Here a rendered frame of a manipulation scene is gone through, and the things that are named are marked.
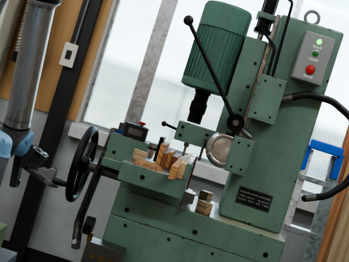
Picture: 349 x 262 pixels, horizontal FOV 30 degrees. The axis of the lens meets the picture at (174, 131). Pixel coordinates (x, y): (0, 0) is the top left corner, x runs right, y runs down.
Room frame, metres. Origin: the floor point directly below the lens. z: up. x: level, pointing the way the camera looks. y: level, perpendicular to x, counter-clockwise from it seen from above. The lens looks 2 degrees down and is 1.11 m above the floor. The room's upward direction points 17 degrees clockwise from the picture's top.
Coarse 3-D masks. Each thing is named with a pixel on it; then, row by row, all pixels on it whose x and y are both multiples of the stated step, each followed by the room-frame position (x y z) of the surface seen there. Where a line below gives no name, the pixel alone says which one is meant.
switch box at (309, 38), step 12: (312, 36) 2.16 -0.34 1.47; (324, 36) 2.16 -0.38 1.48; (300, 48) 2.17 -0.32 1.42; (312, 48) 2.16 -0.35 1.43; (324, 48) 2.15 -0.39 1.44; (300, 60) 2.16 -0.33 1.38; (312, 60) 2.15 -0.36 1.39; (324, 60) 2.15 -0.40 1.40; (300, 72) 2.16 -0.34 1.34; (324, 72) 2.15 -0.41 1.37; (312, 84) 2.20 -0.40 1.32
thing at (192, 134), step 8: (184, 128) 2.31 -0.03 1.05; (192, 128) 2.31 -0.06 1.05; (200, 128) 2.31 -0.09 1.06; (176, 136) 2.31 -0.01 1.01; (184, 136) 2.31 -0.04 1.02; (192, 136) 2.31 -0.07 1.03; (200, 136) 2.31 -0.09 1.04; (208, 136) 2.31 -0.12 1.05; (184, 144) 2.34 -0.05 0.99; (192, 144) 2.31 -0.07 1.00; (200, 144) 2.31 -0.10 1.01
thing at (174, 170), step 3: (183, 156) 2.45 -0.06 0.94; (180, 159) 2.28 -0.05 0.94; (183, 159) 2.33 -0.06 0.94; (177, 162) 2.11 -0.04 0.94; (180, 162) 2.15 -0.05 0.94; (174, 165) 1.97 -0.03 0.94; (177, 165) 2.00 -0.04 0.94; (171, 168) 1.94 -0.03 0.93; (174, 168) 1.94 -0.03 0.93; (177, 168) 1.94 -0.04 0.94; (171, 171) 1.94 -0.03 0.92; (174, 171) 1.94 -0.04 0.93; (177, 171) 1.98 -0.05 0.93; (171, 174) 1.94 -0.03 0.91; (174, 174) 1.94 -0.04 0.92; (168, 177) 1.94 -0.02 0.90; (171, 177) 1.94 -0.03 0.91; (174, 177) 1.94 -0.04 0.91
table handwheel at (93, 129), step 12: (96, 132) 2.37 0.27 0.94; (84, 144) 2.25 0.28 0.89; (96, 144) 2.46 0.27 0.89; (84, 156) 2.36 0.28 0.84; (72, 168) 2.22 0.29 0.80; (84, 168) 2.33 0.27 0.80; (108, 168) 2.35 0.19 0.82; (72, 180) 2.23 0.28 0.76; (84, 180) 2.46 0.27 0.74; (120, 180) 2.34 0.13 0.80; (72, 192) 2.27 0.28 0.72
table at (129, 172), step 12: (120, 168) 2.03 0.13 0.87; (132, 168) 2.03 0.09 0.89; (144, 168) 2.03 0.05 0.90; (168, 168) 2.24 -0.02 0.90; (132, 180) 2.03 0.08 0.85; (144, 180) 2.03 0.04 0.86; (156, 180) 2.03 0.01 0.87; (168, 180) 2.03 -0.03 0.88; (180, 180) 2.02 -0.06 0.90; (168, 192) 2.02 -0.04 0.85; (180, 192) 2.02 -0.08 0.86
